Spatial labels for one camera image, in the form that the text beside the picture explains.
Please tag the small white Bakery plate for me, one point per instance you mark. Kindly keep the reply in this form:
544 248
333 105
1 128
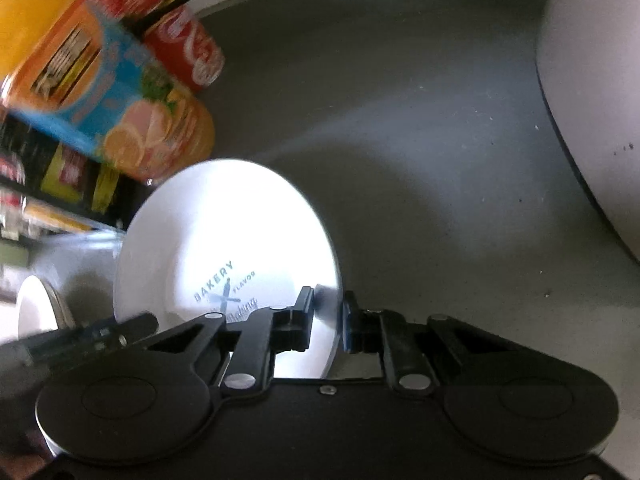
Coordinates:
231 236

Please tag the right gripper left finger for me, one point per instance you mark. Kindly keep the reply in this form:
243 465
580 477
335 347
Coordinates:
255 343

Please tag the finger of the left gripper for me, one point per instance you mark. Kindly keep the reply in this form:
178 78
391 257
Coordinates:
71 343

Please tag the large white Sweet plate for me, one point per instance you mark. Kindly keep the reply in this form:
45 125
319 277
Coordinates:
41 309

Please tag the black metal shelf rack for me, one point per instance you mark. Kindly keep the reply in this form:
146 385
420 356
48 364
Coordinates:
55 188

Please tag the red cola can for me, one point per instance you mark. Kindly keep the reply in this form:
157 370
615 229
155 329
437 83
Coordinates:
179 40

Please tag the grey rice cooker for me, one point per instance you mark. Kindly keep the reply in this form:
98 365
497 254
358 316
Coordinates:
588 68

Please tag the orange juice bottle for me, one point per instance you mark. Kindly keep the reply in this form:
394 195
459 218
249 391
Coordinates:
78 76

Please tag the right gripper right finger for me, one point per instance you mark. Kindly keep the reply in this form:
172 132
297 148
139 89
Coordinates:
396 343

